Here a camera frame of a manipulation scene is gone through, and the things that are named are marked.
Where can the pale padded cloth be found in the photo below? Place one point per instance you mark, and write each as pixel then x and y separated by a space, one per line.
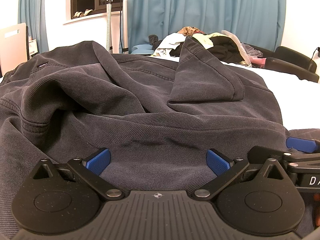
pixel 233 37

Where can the wide blue curtain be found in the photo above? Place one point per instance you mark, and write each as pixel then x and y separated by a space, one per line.
pixel 200 5

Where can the light green garment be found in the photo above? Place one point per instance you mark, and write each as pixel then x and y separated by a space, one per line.
pixel 205 40

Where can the brown patterned garment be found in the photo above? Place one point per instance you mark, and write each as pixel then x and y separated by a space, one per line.
pixel 188 30

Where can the dark grey pants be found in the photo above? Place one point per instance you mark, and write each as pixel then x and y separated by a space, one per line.
pixel 125 105

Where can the pink cloth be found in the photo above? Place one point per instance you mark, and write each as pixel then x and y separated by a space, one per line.
pixel 258 61

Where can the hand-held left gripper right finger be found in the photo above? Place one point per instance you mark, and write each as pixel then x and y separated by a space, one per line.
pixel 217 163

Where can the narrow blue curtain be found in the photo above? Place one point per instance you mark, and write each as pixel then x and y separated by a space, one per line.
pixel 32 17

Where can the small black cloth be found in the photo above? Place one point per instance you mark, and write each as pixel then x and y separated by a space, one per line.
pixel 153 39

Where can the beige chair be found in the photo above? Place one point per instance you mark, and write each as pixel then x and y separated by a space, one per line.
pixel 12 47

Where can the white shirt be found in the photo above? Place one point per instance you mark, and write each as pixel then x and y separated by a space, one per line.
pixel 170 41

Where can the standing garment steamer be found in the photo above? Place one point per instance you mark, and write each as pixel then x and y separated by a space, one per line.
pixel 124 17

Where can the black sofa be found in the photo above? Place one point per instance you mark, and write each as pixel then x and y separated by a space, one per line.
pixel 292 60

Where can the pastel bed sheet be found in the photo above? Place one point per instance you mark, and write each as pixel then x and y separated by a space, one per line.
pixel 287 100

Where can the blue cloth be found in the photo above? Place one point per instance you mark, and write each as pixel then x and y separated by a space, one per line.
pixel 142 48

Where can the black garment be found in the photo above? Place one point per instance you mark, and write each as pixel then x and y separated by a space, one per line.
pixel 225 47

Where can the wall socket with chargers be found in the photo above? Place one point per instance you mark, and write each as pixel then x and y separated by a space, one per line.
pixel 318 52

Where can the white windowsill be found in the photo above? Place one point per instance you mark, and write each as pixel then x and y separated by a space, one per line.
pixel 82 19

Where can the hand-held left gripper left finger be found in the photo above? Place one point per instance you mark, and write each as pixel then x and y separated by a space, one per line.
pixel 98 161

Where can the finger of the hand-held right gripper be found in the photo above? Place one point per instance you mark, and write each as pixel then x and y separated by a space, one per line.
pixel 265 153
pixel 301 145

